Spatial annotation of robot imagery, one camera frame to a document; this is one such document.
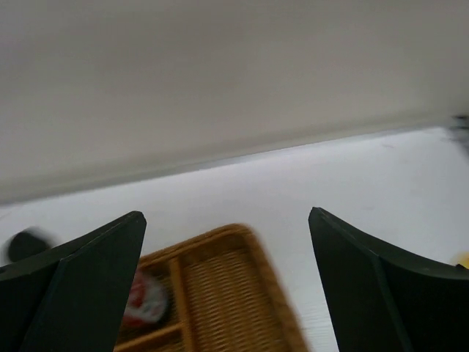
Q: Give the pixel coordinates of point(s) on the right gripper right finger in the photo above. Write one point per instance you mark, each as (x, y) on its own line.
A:
(384, 298)

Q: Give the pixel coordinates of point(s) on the black-cap spice bottle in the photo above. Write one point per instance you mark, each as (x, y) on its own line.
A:
(27, 243)

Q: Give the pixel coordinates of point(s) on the brown wicker divided basket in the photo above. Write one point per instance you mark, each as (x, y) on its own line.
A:
(224, 296)

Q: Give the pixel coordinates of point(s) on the tall clear black-cap bottle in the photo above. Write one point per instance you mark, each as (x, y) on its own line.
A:
(148, 301)

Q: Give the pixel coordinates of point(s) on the yellow-cap red sauce bottle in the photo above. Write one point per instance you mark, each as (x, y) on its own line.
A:
(462, 259)

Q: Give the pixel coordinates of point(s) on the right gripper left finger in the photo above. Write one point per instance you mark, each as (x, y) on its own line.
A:
(72, 297)

